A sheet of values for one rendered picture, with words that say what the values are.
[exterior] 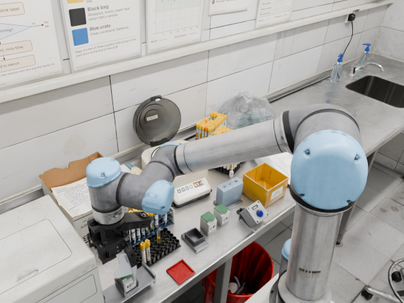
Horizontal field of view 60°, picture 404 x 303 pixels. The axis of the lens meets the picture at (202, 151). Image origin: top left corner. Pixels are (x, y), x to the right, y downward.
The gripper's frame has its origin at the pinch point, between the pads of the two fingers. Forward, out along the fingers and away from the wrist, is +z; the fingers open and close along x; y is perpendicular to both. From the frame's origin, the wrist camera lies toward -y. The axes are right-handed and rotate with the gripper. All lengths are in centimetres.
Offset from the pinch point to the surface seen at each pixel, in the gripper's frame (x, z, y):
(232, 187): -7, 5, -51
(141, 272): -1.1, 10.9, -6.0
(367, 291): 38, 95, -129
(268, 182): -6, 13, -74
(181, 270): 4.2, 14.7, -17.8
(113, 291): -0.9, 10.9, 3.8
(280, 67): -59, -5, -144
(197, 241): 0.2, 11.4, -27.8
